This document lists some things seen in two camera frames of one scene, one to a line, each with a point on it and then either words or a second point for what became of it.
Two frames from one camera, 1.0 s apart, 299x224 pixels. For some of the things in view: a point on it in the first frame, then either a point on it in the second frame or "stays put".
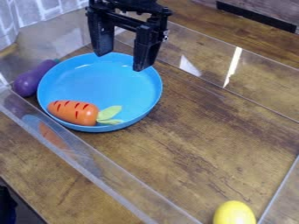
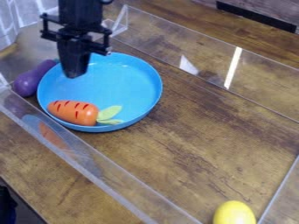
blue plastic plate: [105, 81] stays put
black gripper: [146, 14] → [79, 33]
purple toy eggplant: [25, 85] stays put
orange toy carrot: [82, 114] stays put
